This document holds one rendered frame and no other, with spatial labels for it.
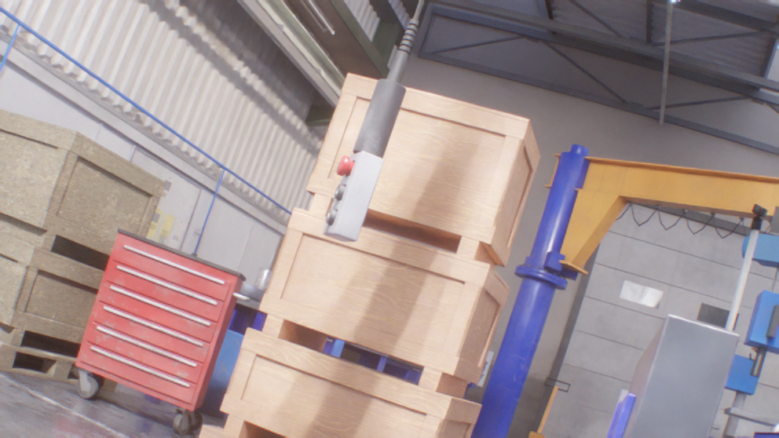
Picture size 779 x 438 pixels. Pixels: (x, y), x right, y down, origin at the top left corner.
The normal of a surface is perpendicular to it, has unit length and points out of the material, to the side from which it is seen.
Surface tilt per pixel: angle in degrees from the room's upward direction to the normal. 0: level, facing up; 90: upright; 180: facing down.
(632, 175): 90
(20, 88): 90
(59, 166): 90
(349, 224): 90
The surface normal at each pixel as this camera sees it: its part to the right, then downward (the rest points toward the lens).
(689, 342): -0.22, -0.22
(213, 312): 0.07, -0.13
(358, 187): 0.33, -0.04
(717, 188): -0.68, -0.33
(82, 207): 0.90, 0.25
